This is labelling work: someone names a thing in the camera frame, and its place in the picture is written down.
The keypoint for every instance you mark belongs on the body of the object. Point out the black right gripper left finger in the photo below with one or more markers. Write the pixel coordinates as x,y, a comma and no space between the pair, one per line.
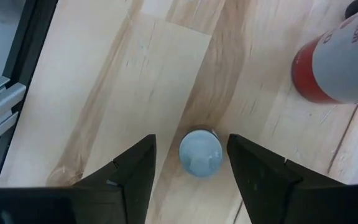
135,174

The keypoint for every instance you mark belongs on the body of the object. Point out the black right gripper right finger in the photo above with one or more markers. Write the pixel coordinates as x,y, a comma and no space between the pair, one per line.
259,177

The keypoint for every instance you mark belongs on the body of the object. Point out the small white-capped dropper bottle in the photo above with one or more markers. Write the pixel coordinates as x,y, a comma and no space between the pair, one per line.
200,153

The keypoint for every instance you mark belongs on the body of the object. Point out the large maroon food coloring bottle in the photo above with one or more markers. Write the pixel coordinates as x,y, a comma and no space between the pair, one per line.
337,62

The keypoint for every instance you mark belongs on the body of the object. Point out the black metal table frame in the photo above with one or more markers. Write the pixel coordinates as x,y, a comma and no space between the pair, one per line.
20,56

